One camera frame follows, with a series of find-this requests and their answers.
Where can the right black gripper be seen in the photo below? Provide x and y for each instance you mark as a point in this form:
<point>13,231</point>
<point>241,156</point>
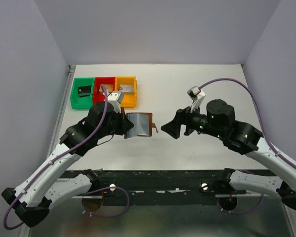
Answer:
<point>185,122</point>

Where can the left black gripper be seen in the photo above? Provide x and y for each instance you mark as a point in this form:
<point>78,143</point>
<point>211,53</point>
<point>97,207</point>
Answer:
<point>122,121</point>

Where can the brown leather card holder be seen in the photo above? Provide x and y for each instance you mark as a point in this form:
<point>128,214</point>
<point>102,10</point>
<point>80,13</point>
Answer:
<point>143,125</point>

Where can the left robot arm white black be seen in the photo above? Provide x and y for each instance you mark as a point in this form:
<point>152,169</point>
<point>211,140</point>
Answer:
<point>37,195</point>

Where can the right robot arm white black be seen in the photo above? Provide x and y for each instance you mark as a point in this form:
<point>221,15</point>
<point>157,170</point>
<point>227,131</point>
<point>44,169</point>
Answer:
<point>242,138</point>

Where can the silver card in yellow bin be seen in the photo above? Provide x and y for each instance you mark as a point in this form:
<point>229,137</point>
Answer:
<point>127,88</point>

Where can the gold card in red bin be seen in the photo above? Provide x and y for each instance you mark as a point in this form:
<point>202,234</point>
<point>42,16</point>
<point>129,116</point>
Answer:
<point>108,88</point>

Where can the black card in green bin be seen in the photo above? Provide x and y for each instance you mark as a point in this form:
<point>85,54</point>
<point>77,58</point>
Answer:
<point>84,91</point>

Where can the green plastic bin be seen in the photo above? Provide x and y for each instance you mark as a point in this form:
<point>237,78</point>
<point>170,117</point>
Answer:
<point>81,103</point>

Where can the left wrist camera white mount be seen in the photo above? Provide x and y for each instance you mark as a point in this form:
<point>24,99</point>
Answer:
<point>115,98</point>

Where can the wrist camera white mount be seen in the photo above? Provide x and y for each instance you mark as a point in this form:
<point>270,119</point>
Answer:
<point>197,96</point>
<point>115,98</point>

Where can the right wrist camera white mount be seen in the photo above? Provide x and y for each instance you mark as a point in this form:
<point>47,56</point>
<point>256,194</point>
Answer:
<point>197,96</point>

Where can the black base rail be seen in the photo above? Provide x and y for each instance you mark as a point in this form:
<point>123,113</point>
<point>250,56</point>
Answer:
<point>158,187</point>

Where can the left aluminium side rail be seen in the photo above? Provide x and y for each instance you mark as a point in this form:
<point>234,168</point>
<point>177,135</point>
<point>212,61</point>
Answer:
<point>54,139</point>

